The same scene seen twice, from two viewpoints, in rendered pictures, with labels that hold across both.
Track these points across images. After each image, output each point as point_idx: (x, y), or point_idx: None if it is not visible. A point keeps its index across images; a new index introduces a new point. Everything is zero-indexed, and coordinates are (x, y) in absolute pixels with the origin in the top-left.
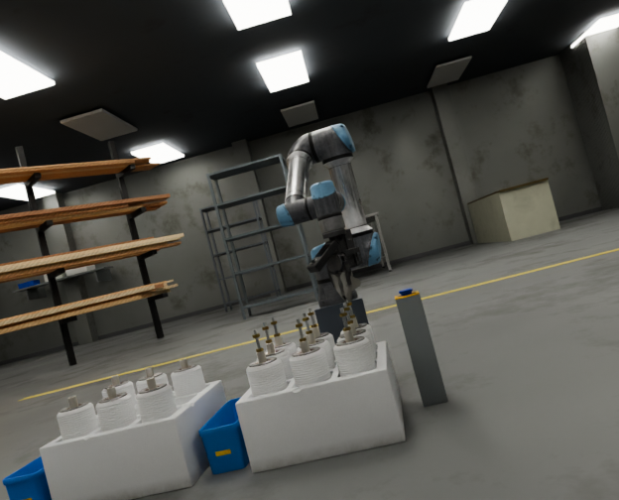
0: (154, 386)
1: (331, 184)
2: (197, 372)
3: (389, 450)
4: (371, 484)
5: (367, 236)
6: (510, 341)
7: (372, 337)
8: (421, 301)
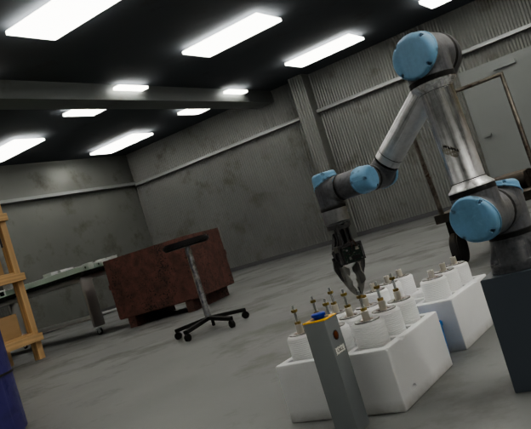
0: (372, 289)
1: (313, 180)
2: (425, 287)
3: (289, 419)
4: (256, 418)
5: (452, 204)
6: None
7: (358, 339)
8: (305, 332)
